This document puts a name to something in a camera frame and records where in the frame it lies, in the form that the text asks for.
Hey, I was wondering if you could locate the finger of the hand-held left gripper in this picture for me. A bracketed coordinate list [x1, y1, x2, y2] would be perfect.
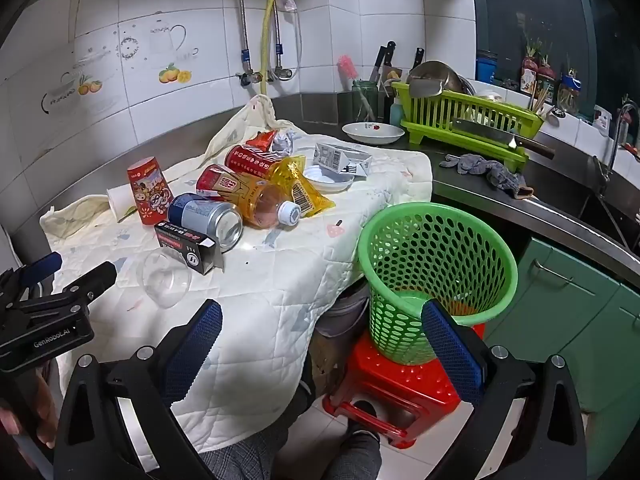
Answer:
[0, 261, 118, 331]
[0, 251, 64, 306]

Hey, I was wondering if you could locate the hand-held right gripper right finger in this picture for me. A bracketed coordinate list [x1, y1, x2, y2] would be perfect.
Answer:
[421, 300, 588, 480]

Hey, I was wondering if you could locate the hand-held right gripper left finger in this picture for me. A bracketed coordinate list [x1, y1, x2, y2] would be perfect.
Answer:
[52, 299, 223, 480]

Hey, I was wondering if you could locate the clear plastic cup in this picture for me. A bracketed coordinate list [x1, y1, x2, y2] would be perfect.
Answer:
[142, 251, 192, 309]

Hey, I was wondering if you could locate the white paper cup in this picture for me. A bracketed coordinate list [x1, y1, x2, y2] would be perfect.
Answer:
[106, 183, 138, 222]

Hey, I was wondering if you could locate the small black box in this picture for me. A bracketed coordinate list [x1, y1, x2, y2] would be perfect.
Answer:
[154, 220, 226, 276]

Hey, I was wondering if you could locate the red printed paper cup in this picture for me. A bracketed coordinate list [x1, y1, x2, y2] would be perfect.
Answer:
[126, 156, 174, 226]

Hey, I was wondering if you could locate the green perforated plastic basket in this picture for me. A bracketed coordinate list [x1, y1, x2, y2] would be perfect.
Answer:
[357, 202, 519, 366]

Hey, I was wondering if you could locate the blue silver drink can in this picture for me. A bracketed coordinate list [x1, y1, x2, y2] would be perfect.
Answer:
[167, 192, 244, 253]

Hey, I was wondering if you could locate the tea bottle with red label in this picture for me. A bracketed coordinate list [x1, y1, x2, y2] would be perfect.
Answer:
[196, 164, 302, 230]

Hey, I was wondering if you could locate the yellow snack packet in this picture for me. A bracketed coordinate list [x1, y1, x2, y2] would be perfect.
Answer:
[267, 155, 336, 218]

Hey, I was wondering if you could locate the red soda can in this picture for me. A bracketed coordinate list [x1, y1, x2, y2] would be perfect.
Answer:
[225, 143, 286, 181]

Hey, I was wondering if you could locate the white plastic lid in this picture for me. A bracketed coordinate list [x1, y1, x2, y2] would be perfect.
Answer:
[302, 165, 356, 194]

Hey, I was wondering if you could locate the red snack packet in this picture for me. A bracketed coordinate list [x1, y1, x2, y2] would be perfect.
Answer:
[245, 130, 278, 153]

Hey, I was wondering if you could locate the white milk carton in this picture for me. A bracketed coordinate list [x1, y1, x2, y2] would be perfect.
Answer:
[314, 142, 373, 178]

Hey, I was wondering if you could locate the silver paper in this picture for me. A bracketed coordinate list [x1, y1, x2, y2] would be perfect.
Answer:
[271, 129, 296, 157]

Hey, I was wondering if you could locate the person's left hand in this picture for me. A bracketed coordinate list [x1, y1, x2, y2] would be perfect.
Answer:
[0, 364, 60, 436]

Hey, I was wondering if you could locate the red plastic stool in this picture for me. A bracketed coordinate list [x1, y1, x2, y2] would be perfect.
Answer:
[322, 322, 486, 450]

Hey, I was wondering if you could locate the cream quilted printed blanket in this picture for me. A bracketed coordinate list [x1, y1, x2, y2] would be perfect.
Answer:
[39, 95, 434, 466]

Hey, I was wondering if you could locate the dark bucket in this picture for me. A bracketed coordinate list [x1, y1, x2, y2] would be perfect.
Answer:
[315, 280, 373, 338]

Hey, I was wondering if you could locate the person's left leg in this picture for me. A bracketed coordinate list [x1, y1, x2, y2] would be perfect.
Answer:
[200, 355, 318, 480]

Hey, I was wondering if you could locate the person's leg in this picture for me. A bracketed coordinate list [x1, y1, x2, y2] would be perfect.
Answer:
[325, 400, 383, 480]
[200, 355, 318, 480]

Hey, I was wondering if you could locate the green cabinet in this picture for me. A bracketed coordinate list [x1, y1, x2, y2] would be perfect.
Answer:
[482, 237, 640, 480]

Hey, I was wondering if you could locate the person's right leg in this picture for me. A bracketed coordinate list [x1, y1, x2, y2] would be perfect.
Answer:
[325, 400, 383, 480]

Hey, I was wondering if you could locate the grey rag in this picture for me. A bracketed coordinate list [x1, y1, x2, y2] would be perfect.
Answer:
[440, 154, 535, 198]

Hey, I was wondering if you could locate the white plate with red print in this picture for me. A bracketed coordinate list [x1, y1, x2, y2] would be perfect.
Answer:
[341, 121, 406, 146]

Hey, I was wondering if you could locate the green plastic dish rack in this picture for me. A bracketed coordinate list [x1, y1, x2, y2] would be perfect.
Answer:
[391, 81, 545, 171]

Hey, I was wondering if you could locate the green glass jar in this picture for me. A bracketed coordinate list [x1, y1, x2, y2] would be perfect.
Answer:
[351, 79, 379, 122]

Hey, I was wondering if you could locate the steel mixing bowl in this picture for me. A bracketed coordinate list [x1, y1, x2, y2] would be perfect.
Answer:
[405, 60, 463, 98]

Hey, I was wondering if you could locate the potted sprouting plant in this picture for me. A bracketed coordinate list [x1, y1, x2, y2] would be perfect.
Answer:
[557, 60, 583, 111]
[520, 40, 556, 101]

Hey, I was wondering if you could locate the pink bottle brush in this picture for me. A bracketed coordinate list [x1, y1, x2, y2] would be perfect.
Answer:
[337, 55, 376, 121]

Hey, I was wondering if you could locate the metal cabinet handle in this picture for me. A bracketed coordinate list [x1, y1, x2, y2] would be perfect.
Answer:
[532, 259, 588, 286]

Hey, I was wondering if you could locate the cleaver with wooden handle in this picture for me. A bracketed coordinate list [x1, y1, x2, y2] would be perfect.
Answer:
[450, 117, 556, 161]

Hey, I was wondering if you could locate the braided metal hose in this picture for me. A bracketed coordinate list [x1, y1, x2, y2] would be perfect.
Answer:
[272, 0, 303, 81]
[227, 0, 251, 76]

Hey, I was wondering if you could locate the yellow gas hose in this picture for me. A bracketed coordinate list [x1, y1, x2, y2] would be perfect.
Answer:
[260, 0, 281, 98]

